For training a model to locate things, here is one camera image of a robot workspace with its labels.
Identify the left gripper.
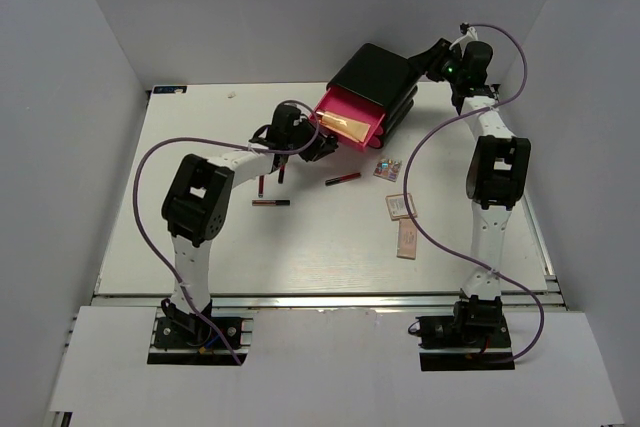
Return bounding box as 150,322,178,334
286,117,338,162

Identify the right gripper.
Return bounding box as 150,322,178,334
406,39,463,85

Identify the gold foundation tube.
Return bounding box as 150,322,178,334
318,111,370,143

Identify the black pink drawer organizer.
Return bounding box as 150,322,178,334
316,43,421,152

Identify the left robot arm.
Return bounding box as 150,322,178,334
161,101,338,346

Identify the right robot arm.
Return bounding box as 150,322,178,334
409,39,531,307

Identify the red lip gloss tube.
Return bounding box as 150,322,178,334
324,172,362,187

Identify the red lip gloss upright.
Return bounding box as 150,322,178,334
277,165,286,184

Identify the clear eyeshadow palette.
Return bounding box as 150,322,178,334
374,158,402,182

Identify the dark lip gloss vertical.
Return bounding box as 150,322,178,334
257,175,265,198

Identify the horizontal lip gloss tube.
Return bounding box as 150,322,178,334
251,199,291,207

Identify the peach compact with label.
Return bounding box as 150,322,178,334
385,193,417,221

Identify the peach rectangular palette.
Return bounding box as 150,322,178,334
397,218,418,260

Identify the left blue corner label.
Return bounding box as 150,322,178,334
152,85,187,95

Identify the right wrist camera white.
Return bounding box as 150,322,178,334
454,23,479,47

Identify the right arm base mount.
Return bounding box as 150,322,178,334
407,314,515,372

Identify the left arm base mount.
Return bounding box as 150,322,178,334
147,299,253,367

